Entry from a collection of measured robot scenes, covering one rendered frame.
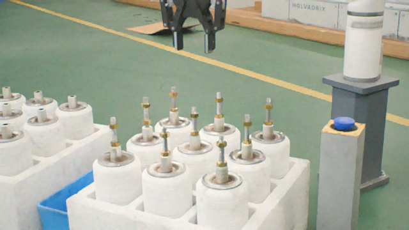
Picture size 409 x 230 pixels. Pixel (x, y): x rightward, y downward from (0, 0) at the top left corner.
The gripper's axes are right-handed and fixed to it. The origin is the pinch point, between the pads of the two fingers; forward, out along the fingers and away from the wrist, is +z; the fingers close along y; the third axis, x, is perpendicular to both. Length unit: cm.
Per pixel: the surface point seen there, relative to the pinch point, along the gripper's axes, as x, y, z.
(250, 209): -5.8, 15.3, 29.6
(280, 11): 268, -91, 33
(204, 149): -0.4, 2.2, 21.7
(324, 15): 249, -53, 31
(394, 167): 66, 29, 47
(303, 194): 15.7, 18.2, 35.7
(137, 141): -3.0, -13.2, 21.7
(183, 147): -1.6, -2.4, 21.7
